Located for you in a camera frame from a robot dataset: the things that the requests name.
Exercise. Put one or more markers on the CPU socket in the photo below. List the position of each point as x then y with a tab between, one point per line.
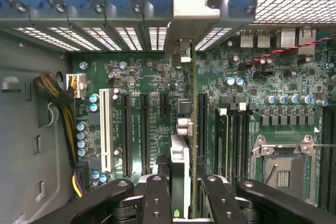
283	171

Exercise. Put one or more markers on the white expansion slot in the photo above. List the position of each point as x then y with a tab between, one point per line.
105	129

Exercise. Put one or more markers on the short black expansion slot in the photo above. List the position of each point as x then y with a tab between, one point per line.
164	106

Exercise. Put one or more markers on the silver USB port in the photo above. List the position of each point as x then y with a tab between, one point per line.
263	39
247	39

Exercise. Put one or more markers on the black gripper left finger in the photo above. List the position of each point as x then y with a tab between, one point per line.
157	203

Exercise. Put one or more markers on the thin locking lever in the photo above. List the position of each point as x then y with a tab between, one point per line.
325	145

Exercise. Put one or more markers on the green motherboard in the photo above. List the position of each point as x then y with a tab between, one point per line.
139	77

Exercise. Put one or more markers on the long black expansion slot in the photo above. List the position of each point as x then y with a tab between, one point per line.
126	134
202	124
145	132

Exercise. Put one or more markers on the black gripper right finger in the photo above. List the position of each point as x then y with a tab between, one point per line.
275	203

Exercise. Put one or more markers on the silver ethernet port block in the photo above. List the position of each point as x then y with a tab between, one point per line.
307	40

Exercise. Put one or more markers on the open PC case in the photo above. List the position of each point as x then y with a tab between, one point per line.
86	19

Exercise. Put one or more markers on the perforated metal slot cover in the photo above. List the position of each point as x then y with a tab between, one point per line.
76	39
47	39
157	39
130	39
102	39
212	39

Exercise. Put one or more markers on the white power connector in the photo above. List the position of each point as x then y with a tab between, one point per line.
78	86

